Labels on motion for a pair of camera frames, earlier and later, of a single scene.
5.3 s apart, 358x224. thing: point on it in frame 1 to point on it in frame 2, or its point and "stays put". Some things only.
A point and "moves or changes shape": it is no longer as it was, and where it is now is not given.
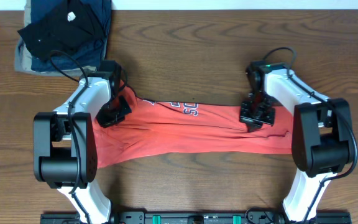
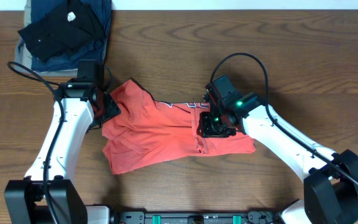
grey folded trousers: [23, 63] stays put
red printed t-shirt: [156, 126] moves or changes shape
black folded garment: [75, 27] stays put
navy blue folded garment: [84, 57] stays put
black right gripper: [257, 112] to [206, 125]
